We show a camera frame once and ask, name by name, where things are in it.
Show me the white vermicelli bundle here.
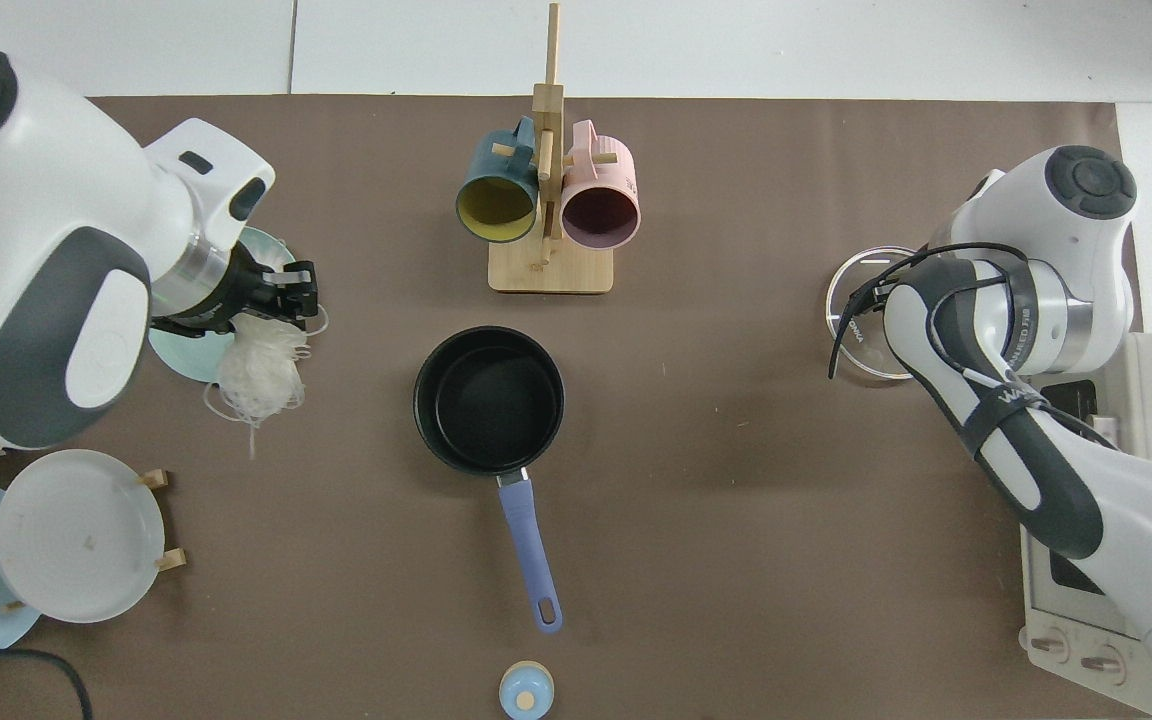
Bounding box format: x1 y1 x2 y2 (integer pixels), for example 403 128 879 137
203 305 329 461

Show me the glass lid with blue knob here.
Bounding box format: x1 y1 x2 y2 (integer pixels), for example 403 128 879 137
825 246 922 382

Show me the pale green plate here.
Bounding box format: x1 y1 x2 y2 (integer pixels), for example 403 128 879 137
147 226 309 385

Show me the wooden plate rack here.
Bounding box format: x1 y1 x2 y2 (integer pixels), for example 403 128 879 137
0 468 187 613

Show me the white plate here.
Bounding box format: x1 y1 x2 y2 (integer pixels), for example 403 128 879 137
0 449 167 624

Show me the dark teal cup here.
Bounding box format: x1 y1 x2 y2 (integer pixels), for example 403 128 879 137
454 117 542 244

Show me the wooden cup stand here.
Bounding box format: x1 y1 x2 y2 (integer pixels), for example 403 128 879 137
488 2 617 295

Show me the pink cup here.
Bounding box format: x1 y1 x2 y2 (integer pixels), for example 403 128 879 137
560 119 642 250

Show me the small blue round thing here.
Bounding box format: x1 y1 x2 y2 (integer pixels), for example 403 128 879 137
499 661 555 719

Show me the brown table cloth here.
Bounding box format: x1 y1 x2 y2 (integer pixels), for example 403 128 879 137
0 95 1144 720

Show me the pale toaster oven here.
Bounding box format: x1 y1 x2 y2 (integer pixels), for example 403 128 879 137
1019 333 1152 717

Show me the black pot with blue handle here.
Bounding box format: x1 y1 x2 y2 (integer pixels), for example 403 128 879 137
413 326 566 635

